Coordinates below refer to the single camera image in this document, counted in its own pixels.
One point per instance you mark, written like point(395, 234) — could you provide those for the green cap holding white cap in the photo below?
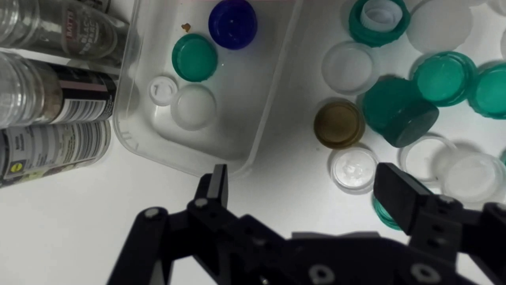
point(354, 25)

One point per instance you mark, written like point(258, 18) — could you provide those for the white bottle cap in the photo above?
point(349, 67)
point(351, 168)
point(471, 174)
point(417, 155)
point(440, 25)
point(195, 108)

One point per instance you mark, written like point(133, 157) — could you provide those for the gold bottle cap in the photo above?
point(338, 124)

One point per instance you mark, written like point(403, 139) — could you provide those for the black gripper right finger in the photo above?
point(400, 195)

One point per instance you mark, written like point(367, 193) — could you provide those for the blue bottle cap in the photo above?
point(232, 24)

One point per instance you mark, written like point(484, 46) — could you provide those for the clear plastic container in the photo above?
point(253, 105)

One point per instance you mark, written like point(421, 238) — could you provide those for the white cap inside green cap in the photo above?
point(380, 13)

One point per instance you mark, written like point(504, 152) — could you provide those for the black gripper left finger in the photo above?
point(218, 184)

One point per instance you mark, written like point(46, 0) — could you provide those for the dark green bottle cap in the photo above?
point(384, 101)
point(413, 127)

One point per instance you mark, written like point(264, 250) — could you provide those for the small brown crumb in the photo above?
point(185, 25)

